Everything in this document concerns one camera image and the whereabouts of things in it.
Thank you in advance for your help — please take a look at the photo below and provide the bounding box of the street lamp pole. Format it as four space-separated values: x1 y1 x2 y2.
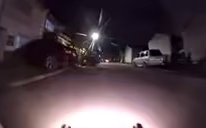
86 8 105 64

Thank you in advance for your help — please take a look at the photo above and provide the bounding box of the grey asphalt road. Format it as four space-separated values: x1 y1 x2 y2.
0 61 206 128

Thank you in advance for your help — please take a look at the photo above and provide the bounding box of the white parked car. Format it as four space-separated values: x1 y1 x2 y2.
132 49 166 68

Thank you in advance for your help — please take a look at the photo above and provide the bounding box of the dark parked car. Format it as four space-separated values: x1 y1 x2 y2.
12 38 79 71

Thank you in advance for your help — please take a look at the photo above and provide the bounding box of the white building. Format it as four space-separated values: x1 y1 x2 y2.
148 32 175 63

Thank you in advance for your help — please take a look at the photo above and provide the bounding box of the pale kerb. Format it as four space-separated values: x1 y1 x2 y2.
7 66 74 88

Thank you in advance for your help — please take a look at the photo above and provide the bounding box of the pale building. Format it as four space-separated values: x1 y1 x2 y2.
0 0 51 64

